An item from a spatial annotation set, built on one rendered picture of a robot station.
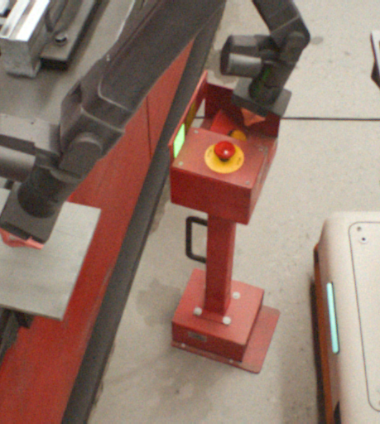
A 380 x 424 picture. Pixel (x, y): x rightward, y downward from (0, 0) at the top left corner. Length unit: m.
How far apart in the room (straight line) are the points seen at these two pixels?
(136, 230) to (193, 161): 0.82
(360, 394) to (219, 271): 0.43
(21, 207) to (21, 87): 0.52
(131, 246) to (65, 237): 1.12
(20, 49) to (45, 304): 0.56
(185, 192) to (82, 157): 0.65
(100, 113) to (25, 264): 0.32
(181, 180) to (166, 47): 0.68
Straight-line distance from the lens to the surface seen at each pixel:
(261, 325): 2.14
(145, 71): 0.83
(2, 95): 1.47
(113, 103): 0.84
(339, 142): 2.54
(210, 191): 1.46
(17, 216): 0.99
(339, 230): 2.00
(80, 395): 2.03
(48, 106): 1.44
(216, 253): 1.78
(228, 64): 1.34
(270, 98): 1.42
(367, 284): 1.93
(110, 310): 2.12
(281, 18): 1.30
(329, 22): 2.94
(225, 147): 1.43
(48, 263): 1.09
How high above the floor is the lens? 1.92
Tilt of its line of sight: 55 degrees down
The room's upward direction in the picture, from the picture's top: straight up
